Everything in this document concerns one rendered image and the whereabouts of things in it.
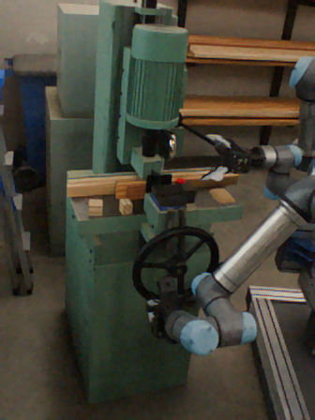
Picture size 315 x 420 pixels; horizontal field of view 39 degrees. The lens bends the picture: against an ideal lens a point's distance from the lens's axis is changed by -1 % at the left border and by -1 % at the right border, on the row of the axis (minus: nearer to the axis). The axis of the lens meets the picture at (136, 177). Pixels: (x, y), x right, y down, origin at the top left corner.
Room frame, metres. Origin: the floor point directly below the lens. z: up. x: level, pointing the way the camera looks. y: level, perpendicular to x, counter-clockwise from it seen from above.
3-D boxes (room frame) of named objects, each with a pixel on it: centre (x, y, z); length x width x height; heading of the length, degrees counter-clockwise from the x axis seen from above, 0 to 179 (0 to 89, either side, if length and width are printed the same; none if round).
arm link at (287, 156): (1.43, -0.49, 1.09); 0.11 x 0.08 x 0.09; 110
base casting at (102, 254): (1.57, 0.01, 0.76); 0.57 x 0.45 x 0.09; 20
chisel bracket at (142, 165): (1.48, -0.03, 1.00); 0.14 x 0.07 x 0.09; 20
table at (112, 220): (1.36, -0.09, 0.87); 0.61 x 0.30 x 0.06; 110
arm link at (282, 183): (1.42, -0.51, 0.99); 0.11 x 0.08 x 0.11; 54
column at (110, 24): (1.73, 0.07, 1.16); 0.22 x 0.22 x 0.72; 20
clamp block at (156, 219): (1.28, -0.12, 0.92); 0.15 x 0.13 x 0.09; 110
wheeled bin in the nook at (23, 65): (3.27, 0.71, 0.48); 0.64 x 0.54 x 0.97; 108
